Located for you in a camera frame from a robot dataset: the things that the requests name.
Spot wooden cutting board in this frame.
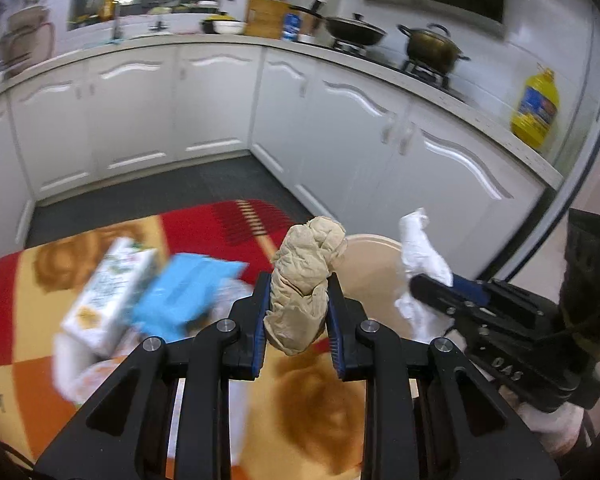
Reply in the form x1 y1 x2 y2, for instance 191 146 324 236
245 0 293 40

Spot black wok with lid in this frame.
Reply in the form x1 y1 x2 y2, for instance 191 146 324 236
325 12 388 48

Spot brown paper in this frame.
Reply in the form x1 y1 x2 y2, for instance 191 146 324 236
264 216 348 357

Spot wire rack with bowl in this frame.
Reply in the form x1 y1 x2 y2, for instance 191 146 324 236
0 5 57 77

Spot white tissue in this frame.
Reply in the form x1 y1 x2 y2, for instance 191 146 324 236
394 207 454 346

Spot green white milk carton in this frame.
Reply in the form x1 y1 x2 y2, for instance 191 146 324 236
60 237 168 358

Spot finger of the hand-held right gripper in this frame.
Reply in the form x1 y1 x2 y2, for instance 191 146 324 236
409 274 477 322
451 275 491 307

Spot person's right hand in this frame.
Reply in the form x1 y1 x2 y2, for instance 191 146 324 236
517 400 591 461

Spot white bowl with yellow food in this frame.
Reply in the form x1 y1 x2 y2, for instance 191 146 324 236
202 14 246 36

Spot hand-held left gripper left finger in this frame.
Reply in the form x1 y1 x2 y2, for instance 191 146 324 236
32 272 273 480

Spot blue packet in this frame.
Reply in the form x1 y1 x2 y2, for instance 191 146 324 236
130 254 248 338

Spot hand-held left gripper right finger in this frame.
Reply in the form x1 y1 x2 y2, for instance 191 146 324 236
327 275 563 480

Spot beige plastic bin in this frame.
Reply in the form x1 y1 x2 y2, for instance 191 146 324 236
340 234 462 346

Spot gas stove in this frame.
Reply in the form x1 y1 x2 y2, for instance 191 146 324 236
325 40 473 103

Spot brass cooking pot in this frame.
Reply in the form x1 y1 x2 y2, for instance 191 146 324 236
397 22 471 75

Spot white kitchen base cabinets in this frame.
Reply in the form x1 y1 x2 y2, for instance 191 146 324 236
0 35 566 291

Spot red orange printed blanket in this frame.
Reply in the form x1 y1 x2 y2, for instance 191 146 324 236
0 199 431 480

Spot yellow cooking oil bottle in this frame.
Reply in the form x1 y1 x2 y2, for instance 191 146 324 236
510 62 561 151

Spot blue can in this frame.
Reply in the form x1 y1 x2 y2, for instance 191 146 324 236
281 12 302 43

